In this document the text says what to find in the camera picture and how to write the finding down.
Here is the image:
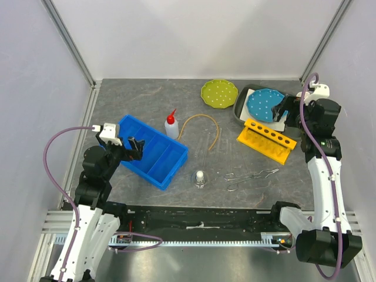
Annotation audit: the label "cable duct rail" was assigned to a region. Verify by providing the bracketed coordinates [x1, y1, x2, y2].
[54, 231, 294, 247]

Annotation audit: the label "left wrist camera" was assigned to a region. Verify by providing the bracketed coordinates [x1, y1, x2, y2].
[99, 123, 123, 146]

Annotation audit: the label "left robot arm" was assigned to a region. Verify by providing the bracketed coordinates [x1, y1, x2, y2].
[40, 137, 145, 281]

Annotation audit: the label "green dotted plate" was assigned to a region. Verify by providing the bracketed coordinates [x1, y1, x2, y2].
[200, 79, 239, 109]

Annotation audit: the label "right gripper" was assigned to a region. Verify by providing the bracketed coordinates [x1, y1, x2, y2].
[271, 93, 316, 134]

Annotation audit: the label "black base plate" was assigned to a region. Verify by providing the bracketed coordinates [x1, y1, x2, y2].
[105, 201, 297, 240]

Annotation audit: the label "yellow test tube rack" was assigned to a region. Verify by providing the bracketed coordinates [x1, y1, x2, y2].
[237, 119, 297, 165]

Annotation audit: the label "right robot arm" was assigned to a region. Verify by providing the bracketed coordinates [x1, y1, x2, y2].
[269, 95, 362, 268]

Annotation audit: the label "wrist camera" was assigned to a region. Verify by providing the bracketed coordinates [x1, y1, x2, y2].
[304, 82, 330, 105]
[99, 123, 123, 146]

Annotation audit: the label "tan rubber tube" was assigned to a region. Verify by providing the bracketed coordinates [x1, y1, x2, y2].
[177, 113, 220, 151]

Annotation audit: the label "dark green tray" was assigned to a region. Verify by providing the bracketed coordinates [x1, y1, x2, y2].
[233, 84, 301, 140]

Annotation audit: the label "blue plastic compartment bin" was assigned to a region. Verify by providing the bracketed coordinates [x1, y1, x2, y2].
[119, 115, 189, 190]

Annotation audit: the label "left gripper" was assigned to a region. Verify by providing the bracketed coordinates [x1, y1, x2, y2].
[96, 132, 145, 180]

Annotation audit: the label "squeeze bottle red cap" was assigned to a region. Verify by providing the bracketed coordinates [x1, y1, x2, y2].
[164, 109, 179, 139]

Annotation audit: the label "metal crucible tongs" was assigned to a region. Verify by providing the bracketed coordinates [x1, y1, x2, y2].
[224, 169, 280, 192]

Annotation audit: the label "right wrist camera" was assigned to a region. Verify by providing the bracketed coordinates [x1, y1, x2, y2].
[304, 82, 330, 105]

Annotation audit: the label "blue dotted plate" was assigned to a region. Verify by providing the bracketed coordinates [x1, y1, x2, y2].
[246, 89, 285, 123]

